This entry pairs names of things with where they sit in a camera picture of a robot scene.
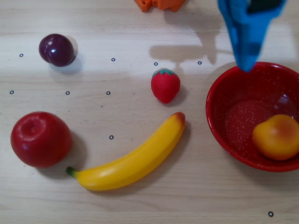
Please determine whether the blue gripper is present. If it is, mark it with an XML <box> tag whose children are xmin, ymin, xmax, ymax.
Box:
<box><xmin>218</xmin><ymin>0</ymin><xmax>287</xmax><ymax>72</ymax></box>

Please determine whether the yellow orange toy peach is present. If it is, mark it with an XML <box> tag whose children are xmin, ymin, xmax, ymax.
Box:
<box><xmin>251</xmin><ymin>114</ymin><xmax>299</xmax><ymax>161</ymax></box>

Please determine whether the orange robot base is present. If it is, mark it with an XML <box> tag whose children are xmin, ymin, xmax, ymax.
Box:
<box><xmin>134</xmin><ymin>0</ymin><xmax>187</xmax><ymax>13</ymax></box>

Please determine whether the red speckled bowl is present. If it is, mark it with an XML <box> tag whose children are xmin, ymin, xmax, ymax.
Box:
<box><xmin>205</xmin><ymin>61</ymin><xmax>299</xmax><ymax>173</ymax></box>

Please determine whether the red toy strawberry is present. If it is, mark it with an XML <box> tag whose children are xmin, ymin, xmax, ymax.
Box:
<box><xmin>150</xmin><ymin>69</ymin><xmax>181</xmax><ymax>104</ymax></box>

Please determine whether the yellow toy banana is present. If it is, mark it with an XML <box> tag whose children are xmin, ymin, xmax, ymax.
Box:
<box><xmin>65</xmin><ymin>112</ymin><xmax>186</xmax><ymax>191</ymax></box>

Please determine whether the dark purple toy plum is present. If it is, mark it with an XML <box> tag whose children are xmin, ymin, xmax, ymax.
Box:
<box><xmin>38</xmin><ymin>33</ymin><xmax>76</xmax><ymax>68</ymax></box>

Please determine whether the red toy apple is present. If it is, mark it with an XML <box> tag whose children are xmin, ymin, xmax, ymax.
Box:
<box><xmin>10</xmin><ymin>111</ymin><xmax>73</xmax><ymax>168</ymax></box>

